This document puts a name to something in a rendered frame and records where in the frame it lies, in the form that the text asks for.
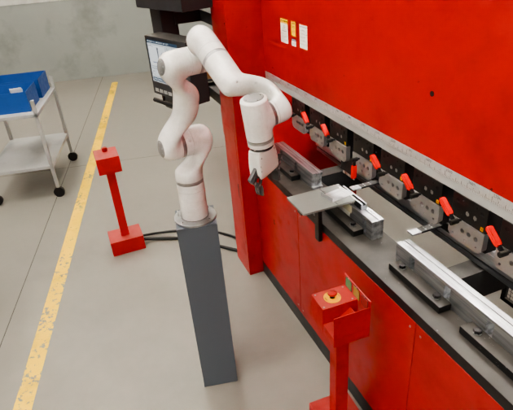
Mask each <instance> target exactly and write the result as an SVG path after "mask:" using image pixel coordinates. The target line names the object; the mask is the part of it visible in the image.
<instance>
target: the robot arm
mask: <svg viewBox="0 0 513 410"><path fill-rule="evenodd" d="M186 44H187V47H183V48H178V49H174V50H169V51H166V52H164V53H163V54H162V55H161V56H160V57H159V59H158V62H157V70H158V73H159V75H160V77H161V78H162V80H163V81H164V82H165V83H166V84H167V85H169V86H170V87H171V88H172V90H173V110H172V114H171V116H170V117H169V119H168V121H167V122H166V124H165V125H164V127H163V128H162V130H161V132H160V135H159V137H158V141H157V148H158V151H159V153H160V156H161V157H162V158H164V159H167V160H176V159H181V158H184V157H186V158H185V159H184V160H183V161H182V162H181V163H180V164H179V165H178V167H177V168H176V169H175V180H176V185H177V190H178V198H179V203H180V208H181V209H180V211H177V213H176V214H175V216H174V221H175V223H176V224H177V225H179V226H181V227H183V228H199V227H202V226H205V225H208V224H210V223H211V222H212V221H214V220H215V218H216V215H217V213H216V211H215V209H214V208H212V207H210V206H209V205H207V199H206V193H205V188H204V177H203V165H204V161H205V160H206V159H207V157H208V154H209V152H210V150H211V148H212V145H213V136H212V134H211V132H210V130H209V128H208V127H207V126H205V125H203V124H193V125H191V124H192V123H193V122H194V120H195V118H196V116H197V113H198V109H199V101H200V95H199V91H198V90H197V89H196V87H195V86H194V85H193V84H191V83H190V82H189V81H187V80H186V78H187V77H189V76H193V75H196V74H200V73H204V72H208V74H209V75H210V76H211V78H212V79H213V81H214V82H215V84H216V85H217V87H218V89H219V90H220V91H221V92H222V93H223V94H224V95H225V96H227V97H240V96H243V97H242V98H241V99H240V101H239V104H240V108H241V112H242V117H243V125H244V129H245V133H246V138H247V143H248V147H249V148H250V150H249V151H248V163H249V170H250V174H251V175H250V176H249V178H248V182H249V183H250V184H251V185H254V186H255V191H256V194H259V195H261V196H264V195H265V193H264V188H263V185H261V184H262V181H263V179H264V178H265V177H267V176H268V175H269V174H270V173H271V174H272V179H274V180H277V181H280V180H281V177H280V172H279V170H280V167H279V166H280V164H281V160H280V159H281V157H282V154H280V153H277V151H276V147H275V144H274V134H273V128H274V126H275V125H277V124H281V123H282V122H284V121H286V120H289V119H290V118H291V117H292V106H291V104H290V103H289V101H288V100H287V98H286V97H285V96H284V94H283V93H282V91H281V90H280V89H279V88H278V87H277V86H276V85H275V84H274V83H273V82H271V81H269V80H267V79H265V78H264V77H261V76H255V75H250V74H245V73H242V72H241V71H240V70H239V68H238V66H237V65H236V63H235V61H234V60H233V59H232V58H231V56H230V55H229V53H228V52H227V50H226V48H225V47H224V46H223V45H222V43H221V42H220V40H219V39H218V38H217V36H216V35H215V33H214V32H213V31H212V30H211V29H210V28H208V27H207V26H204V25H196V26H194V27H193V28H192V29H191V30H190V31H189V33H188V34H187V36H186ZM257 178H258V179H259V183H257Z"/></svg>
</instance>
